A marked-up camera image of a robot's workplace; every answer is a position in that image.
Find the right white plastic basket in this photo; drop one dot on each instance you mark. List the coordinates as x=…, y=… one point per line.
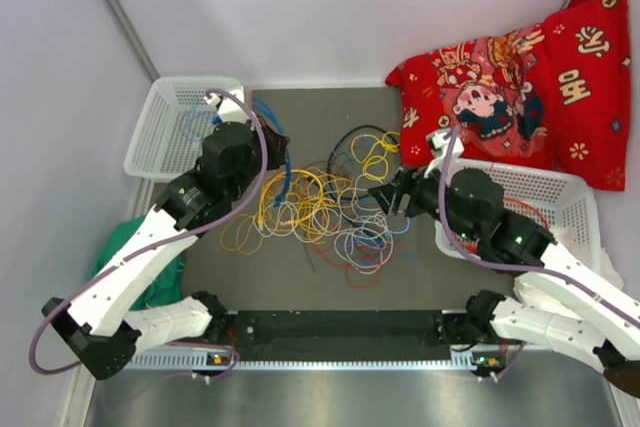
x=561, y=202

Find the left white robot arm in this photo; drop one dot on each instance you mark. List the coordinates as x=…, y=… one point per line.
x=100, y=325

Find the white plastic basket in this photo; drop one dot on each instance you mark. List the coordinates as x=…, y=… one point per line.
x=561, y=202
x=173, y=123

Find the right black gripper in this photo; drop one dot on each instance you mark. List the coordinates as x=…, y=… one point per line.
x=411, y=182

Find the left white plastic basket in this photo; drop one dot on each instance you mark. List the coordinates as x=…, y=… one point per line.
x=173, y=123

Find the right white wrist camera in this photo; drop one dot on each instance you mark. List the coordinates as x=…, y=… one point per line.
x=440, y=142

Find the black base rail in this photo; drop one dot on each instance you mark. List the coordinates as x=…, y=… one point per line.
x=332, y=340

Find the green cloth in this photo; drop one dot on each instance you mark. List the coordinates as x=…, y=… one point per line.
x=164, y=290

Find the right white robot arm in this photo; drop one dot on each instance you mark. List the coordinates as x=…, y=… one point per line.
x=603, y=333

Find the grey corner post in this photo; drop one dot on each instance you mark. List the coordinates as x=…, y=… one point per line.
x=132, y=39

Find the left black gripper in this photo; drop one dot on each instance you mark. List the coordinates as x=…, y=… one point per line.
x=274, y=142

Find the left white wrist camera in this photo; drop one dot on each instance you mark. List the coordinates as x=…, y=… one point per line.
x=225, y=109

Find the red printed pillow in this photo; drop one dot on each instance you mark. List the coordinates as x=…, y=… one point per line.
x=552, y=95

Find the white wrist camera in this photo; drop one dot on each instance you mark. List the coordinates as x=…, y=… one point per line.
x=225, y=109
x=440, y=142

